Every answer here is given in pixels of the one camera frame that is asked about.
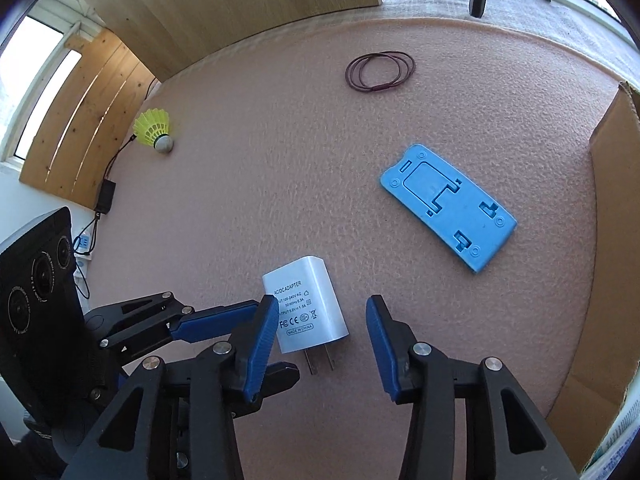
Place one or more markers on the cardboard box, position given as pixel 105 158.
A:
pixel 607 356

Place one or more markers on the black power adapter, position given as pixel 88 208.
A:
pixel 105 198

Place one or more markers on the blue phone stand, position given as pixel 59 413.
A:
pixel 468 220

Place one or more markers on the white usb wall charger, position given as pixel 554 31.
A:
pixel 310 315

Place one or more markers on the yellow shuttlecock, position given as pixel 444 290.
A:
pixel 152 128

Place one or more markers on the pine plank headboard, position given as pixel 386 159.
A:
pixel 87 121

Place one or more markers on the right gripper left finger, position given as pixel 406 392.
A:
pixel 175 420

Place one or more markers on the star pattern tissue pack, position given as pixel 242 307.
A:
pixel 618 439

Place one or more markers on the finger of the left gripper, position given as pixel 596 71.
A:
pixel 279 377
pixel 142 325

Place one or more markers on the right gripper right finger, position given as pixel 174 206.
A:
pixel 506 435

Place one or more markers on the white power strip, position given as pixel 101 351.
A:
pixel 84 246

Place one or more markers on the checkered grey bed sheet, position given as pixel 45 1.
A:
pixel 606 44

